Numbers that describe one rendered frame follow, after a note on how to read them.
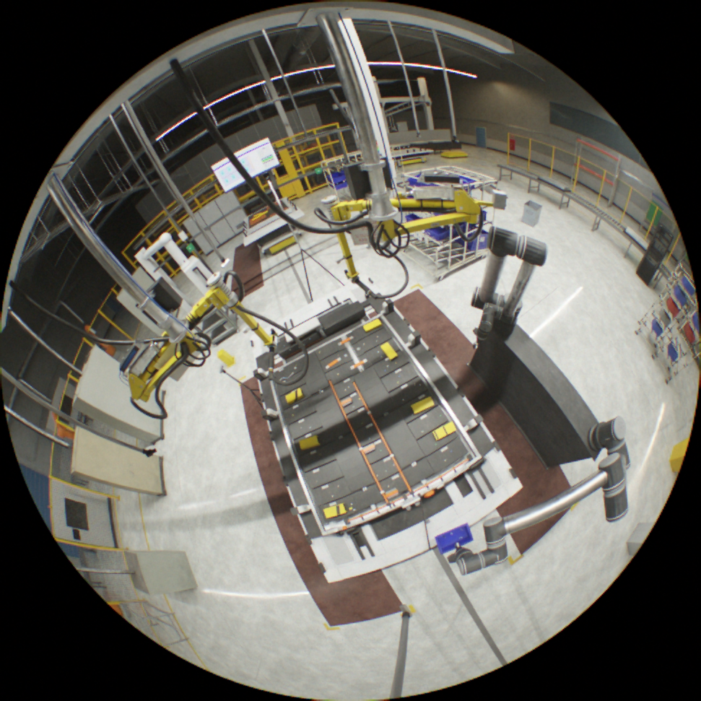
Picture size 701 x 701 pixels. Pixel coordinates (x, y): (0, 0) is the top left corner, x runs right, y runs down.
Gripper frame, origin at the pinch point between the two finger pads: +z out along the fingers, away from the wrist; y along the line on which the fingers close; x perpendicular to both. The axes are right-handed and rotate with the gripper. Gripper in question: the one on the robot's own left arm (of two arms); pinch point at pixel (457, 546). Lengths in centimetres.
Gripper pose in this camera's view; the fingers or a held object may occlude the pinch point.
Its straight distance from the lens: 169.0
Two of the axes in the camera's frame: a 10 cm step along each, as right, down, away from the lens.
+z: 2.4, 5.2, 8.2
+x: -9.3, 3.7, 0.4
